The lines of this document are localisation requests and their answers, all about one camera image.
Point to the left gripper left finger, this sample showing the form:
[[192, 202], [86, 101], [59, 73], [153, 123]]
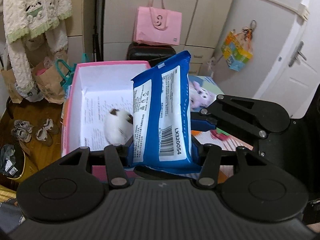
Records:
[[119, 175]]

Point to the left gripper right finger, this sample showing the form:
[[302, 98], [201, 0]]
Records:
[[209, 158]]

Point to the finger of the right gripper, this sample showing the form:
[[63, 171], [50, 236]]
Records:
[[203, 125]]

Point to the blue wet wipes pack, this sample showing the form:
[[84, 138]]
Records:
[[161, 118]]

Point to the white brown plush toy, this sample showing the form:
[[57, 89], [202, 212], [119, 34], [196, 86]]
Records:
[[118, 126]]

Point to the colourful hanging paper bag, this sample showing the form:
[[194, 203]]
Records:
[[237, 47]]

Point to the black suitcase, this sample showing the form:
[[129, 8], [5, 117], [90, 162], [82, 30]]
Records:
[[145, 52]]

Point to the pink storage box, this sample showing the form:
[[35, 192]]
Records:
[[97, 88]]

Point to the yellow bin with bag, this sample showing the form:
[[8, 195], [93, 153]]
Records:
[[16, 164]]

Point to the teal tote bag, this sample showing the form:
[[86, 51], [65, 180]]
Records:
[[67, 78]]

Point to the pink paper shopping bag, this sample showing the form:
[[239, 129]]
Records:
[[157, 26]]

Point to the beige wardrobe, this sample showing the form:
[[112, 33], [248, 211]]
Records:
[[192, 25]]

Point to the brown paper bag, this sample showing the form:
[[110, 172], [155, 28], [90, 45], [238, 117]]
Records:
[[48, 80]]

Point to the cream knitted cardigan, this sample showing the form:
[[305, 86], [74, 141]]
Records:
[[25, 20]]

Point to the white door with handle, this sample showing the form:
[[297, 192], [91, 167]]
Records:
[[294, 77]]

